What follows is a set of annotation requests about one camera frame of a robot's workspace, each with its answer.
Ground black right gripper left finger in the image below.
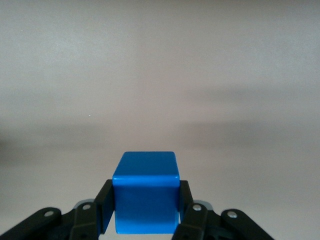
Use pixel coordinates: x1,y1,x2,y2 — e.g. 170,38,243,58
0,179,116,240

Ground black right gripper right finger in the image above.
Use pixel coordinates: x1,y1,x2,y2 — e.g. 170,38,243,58
171,179,273,240

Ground blue wooden block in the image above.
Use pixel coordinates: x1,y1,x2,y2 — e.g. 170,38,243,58
111,150,182,236

